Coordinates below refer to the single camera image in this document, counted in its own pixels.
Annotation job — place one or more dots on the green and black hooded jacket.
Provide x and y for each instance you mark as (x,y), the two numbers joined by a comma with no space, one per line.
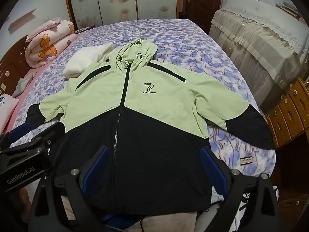
(157,96)

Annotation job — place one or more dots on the pink bear print rolled quilt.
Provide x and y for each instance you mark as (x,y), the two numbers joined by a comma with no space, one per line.
(48,43)

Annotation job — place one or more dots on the pink bed sheet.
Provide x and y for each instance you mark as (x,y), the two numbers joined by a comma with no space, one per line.
(36,73)

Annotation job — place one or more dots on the brown wooden headboard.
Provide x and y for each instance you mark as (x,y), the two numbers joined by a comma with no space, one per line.
(12,65)

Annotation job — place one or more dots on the white fluffy folded garment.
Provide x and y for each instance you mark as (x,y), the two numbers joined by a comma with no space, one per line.
(82,62)

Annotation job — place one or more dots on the wooden drawer cabinet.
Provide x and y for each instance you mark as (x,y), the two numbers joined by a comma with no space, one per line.
(289,116)

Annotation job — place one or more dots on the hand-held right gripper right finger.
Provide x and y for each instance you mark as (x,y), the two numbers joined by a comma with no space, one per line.
(212,166)

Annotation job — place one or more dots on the pink wall shelf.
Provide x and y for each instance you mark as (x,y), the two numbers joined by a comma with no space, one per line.
(24,19)

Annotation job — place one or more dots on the dark wooden door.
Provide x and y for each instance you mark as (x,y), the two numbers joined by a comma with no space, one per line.
(205,2)

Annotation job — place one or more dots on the purple cat print bed blanket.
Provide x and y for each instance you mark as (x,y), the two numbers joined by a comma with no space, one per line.
(193,43)

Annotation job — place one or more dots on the pink and white pillow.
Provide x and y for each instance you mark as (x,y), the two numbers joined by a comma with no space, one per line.
(7,108)

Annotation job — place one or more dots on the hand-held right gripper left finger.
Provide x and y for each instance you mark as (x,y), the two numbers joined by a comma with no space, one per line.
(96,166)

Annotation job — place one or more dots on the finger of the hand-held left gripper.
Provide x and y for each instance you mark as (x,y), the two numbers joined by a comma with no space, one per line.
(50,131)
(20,130)

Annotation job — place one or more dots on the grey crumpled cloth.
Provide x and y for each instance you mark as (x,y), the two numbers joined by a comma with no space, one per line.
(23,83)

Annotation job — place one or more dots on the floral sliding door wardrobe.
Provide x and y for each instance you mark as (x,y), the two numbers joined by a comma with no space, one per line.
(115,0)

